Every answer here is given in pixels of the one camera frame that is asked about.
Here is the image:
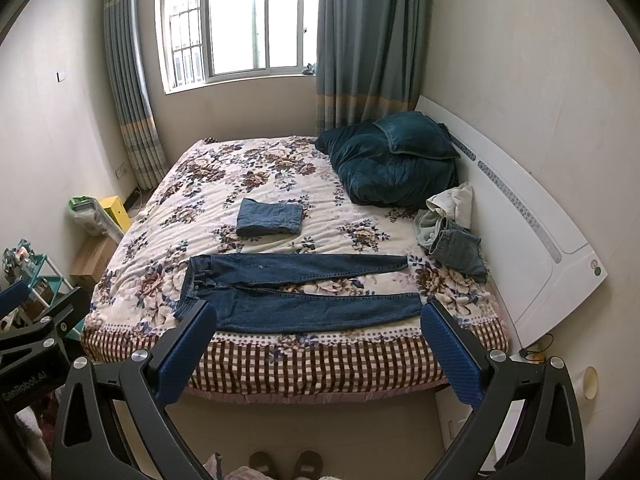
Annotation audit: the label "right blue striped curtain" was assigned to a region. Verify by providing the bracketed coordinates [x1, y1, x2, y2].
[316, 0, 430, 132]

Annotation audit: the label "black cable by headboard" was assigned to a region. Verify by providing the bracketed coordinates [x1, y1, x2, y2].
[518, 331, 556, 363]

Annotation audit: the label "white framed window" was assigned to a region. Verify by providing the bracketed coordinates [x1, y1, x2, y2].
[155, 0, 319, 93]

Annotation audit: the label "left blue striped curtain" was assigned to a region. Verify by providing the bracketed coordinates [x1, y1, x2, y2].
[103, 0, 168, 190]

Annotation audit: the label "white paper cup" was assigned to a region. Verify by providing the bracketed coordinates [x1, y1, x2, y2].
[574, 366, 599, 402]

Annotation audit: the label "crumpled grey denim garment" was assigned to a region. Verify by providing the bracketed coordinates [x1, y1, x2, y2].
[430, 229, 488, 283]

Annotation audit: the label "plastic bag with green item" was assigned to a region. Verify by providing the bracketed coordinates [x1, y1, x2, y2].
[67, 196, 124, 244]

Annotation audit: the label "pale green garment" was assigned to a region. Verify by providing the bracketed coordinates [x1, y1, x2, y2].
[413, 209, 447, 252]

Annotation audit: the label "folded blue jeans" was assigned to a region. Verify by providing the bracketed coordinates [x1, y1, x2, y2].
[235, 198, 304, 238]

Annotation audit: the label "teal storage rack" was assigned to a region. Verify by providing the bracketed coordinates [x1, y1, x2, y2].
[1, 238, 75, 333]

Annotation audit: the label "white bed headboard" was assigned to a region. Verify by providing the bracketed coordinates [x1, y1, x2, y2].
[416, 96, 608, 350]

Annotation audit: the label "dark teal pillow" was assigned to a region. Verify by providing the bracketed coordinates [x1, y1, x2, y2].
[374, 112, 459, 160]

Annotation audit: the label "floral fleece bed blanket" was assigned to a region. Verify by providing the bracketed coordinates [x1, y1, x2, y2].
[81, 136, 510, 403]

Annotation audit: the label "yellow box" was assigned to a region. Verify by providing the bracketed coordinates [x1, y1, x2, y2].
[99, 195, 131, 232]

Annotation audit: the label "cream white garment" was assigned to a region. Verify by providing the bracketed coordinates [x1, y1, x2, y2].
[426, 182, 474, 230]

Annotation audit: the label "blue striped curtain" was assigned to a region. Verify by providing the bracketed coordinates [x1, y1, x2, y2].
[103, 0, 168, 190]
[316, 0, 430, 132]

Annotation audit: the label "dark blue denim jeans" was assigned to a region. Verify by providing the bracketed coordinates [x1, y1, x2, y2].
[174, 254, 422, 334]

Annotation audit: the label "dark teal quilt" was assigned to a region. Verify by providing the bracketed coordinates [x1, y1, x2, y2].
[314, 121, 459, 209]

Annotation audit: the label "wall power socket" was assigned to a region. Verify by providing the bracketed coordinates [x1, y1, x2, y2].
[115, 162, 129, 180]

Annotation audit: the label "brown cardboard box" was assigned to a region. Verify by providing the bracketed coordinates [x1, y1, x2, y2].
[70, 236, 117, 290]

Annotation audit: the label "left dark slipper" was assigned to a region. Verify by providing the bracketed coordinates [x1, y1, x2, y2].
[248, 451, 280, 479]

